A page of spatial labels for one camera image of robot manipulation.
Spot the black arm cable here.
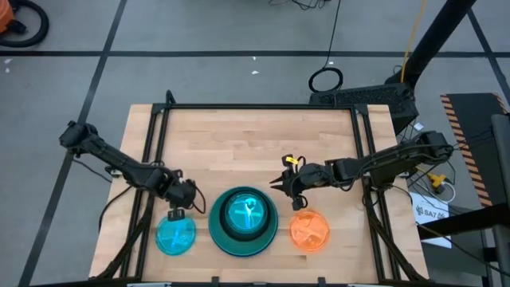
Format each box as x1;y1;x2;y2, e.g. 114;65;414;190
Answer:
98;185;132;232

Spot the large teal plastic plate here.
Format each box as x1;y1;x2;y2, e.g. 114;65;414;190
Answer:
208;186;280;258

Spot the black coiled floor cable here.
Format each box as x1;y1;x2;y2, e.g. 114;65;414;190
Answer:
308;0;344;94

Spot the white paper sign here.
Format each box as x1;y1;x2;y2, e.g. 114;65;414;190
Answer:
409;191;453;249

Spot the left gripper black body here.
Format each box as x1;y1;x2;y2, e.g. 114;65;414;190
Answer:
161;170;198;209

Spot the yellow cable connector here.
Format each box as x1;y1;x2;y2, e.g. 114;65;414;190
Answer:
422;169;447;191

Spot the dark grey post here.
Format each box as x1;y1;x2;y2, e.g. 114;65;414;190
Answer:
490;113;510;200

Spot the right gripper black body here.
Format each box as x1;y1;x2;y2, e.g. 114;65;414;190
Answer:
282;155;332;212

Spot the small cyan translucent plate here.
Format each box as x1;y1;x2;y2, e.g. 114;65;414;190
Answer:
224;192;269;235
155;214;198;257

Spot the black stand pole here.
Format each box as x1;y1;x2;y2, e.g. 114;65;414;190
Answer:
384;0;478;87

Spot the black vacuum hose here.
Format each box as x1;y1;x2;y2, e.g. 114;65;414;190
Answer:
0;0;50;49

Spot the orange vacuum cleaner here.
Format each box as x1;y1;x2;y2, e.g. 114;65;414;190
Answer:
0;0;15;35

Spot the black beam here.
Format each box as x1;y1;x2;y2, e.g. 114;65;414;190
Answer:
417;202;510;241

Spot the yellow cable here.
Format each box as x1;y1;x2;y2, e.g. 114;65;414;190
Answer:
400;0;427;84

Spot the black cable bundle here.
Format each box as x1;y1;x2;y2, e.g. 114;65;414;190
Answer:
269;0;332;11

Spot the small orange translucent plate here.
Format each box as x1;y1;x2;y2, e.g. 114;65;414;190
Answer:
289;210;332;254

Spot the large blue plastic plate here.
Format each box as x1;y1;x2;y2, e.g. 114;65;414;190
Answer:
208;186;280;258

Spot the black plastic plate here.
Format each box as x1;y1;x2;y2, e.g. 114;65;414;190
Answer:
218;191;274;242

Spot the black hazard-striped floor mat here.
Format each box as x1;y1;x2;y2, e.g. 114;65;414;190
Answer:
440;92;510;208

